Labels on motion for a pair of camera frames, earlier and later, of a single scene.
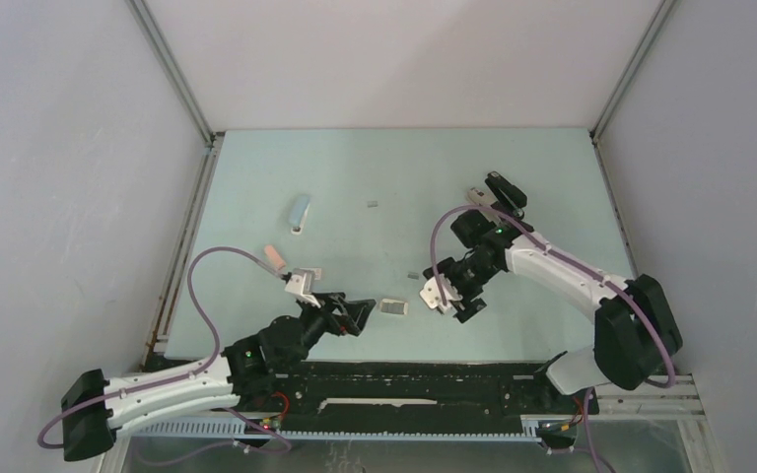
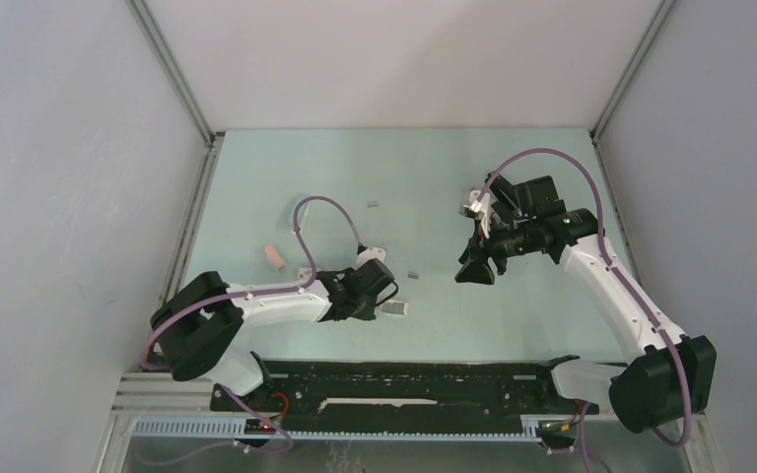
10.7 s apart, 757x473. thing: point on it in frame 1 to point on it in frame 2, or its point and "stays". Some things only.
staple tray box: x=394 y=305 stays
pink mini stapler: x=274 y=256 stays
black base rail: x=418 y=398 stays
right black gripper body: x=467 y=278 to x=505 y=241
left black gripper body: x=316 y=321 to x=365 y=308
